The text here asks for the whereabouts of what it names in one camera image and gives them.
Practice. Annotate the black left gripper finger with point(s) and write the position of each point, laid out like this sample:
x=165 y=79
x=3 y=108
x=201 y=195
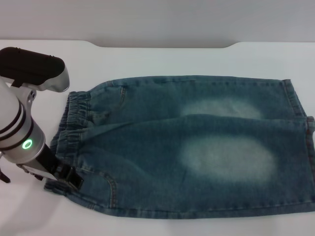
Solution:
x=72 y=178

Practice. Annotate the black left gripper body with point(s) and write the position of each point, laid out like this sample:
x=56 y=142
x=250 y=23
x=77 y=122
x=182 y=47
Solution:
x=46 y=162

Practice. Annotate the blue denim shorts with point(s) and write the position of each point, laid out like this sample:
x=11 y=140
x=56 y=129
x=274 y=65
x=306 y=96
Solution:
x=172 y=137

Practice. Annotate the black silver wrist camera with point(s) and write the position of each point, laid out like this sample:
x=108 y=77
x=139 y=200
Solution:
x=32 y=66

